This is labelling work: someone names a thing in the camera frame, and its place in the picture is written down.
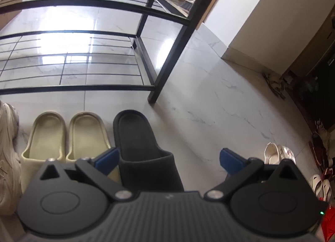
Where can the white sandal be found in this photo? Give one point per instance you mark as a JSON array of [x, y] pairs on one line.
[[316, 185], [326, 191]]

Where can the dark red shoe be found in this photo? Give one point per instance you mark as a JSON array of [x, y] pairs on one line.
[[318, 147]]

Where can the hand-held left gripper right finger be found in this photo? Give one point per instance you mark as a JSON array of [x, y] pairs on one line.
[[230, 160]]

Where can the red plastic bag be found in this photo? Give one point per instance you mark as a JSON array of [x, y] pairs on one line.
[[328, 226]]

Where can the black slipper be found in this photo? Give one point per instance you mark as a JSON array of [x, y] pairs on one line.
[[141, 147]]

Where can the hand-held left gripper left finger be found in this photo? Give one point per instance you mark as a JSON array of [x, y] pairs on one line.
[[107, 159]]

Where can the beige knit sneaker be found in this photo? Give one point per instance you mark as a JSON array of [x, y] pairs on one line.
[[9, 168]]

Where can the black metal shoe rack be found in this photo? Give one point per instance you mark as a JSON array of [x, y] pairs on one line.
[[182, 48]]

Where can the beige slide slipper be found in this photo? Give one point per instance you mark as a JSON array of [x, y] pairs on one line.
[[43, 137], [86, 134]]

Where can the brown sandal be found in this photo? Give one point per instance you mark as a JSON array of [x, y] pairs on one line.
[[278, 90], [271, 79]]

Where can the dark wooden cabinet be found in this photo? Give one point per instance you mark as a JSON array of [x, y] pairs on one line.
[[319, 61]]

